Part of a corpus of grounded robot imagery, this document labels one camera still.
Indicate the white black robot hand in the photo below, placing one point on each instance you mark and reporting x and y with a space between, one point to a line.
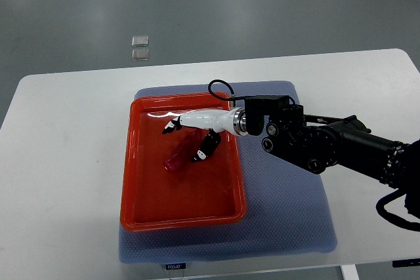
215 121

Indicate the red pepper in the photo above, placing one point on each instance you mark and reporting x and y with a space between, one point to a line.
184 151

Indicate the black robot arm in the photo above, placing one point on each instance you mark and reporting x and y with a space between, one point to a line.
314 143

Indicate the red plastic tray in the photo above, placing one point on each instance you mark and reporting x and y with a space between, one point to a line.
200 193

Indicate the blue-grey mesh mat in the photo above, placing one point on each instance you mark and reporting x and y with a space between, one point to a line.
287 213

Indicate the upper metal floor plate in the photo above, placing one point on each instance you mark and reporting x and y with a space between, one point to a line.
140 41

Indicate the black label tag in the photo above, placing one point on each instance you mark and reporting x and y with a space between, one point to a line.
175 266

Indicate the white table leg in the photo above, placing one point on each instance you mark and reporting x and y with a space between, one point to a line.
349 272

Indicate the black table control panel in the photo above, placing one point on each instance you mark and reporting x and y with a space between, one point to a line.
406 263

